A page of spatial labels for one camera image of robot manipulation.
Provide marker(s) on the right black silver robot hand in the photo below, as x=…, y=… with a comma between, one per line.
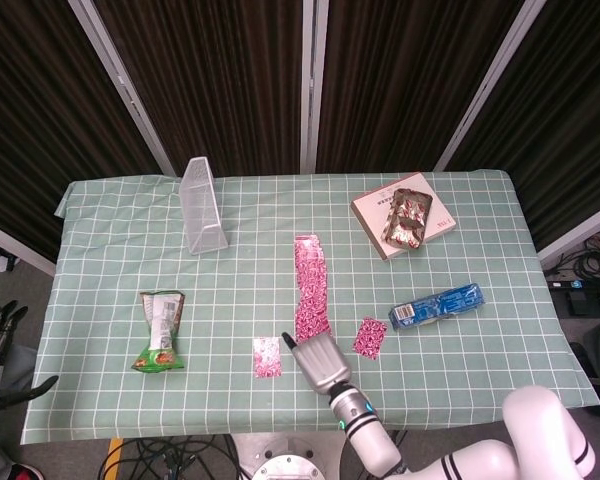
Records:
x=325, y=362

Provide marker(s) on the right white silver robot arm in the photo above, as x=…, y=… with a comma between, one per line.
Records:
x=365, y=435

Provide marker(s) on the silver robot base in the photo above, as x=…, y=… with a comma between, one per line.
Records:
x=280, y=457

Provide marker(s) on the small white black floor item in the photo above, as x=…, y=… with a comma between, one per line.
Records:
x=5, y=262

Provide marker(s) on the blue wrapped snack pack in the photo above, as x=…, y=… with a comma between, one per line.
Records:
x=437, y=306

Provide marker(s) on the green grid tablecloth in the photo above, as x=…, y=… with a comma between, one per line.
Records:
x=220, y=280

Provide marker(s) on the yellow floor tape strip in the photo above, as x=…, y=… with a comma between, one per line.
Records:
x=114, y=457

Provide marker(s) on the flat white cardboard box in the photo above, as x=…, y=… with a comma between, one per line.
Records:
x=375, y=215

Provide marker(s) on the green snack bag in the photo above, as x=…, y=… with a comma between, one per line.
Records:
x=161, y=330

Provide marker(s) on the clear plastic wedge stand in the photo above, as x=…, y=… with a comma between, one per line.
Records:
x=200, y=210

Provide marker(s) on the black power strip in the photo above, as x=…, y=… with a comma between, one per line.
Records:
x=575, y=284

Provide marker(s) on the dark corrugated partition panel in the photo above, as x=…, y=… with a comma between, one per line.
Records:
x=40, y=100
x=570, y=100
x=220, y=75
x=400, y=75

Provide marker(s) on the white partition rail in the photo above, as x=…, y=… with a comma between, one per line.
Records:
x=15, y=245
x=580, y=235

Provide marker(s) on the white partition post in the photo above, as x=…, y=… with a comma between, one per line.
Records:
x=490, y=82
x=120, y=82
x=312, y=85

